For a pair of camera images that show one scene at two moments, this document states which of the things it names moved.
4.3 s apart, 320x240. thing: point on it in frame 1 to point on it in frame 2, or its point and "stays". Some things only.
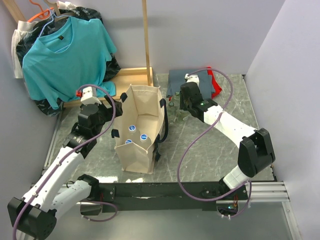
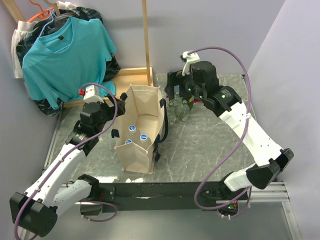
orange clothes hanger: x=45 y=13 stays
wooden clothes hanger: x=58 y=15 stays
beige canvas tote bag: x=141 y=125 stays
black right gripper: x=182 y=105 to x=175 y=78
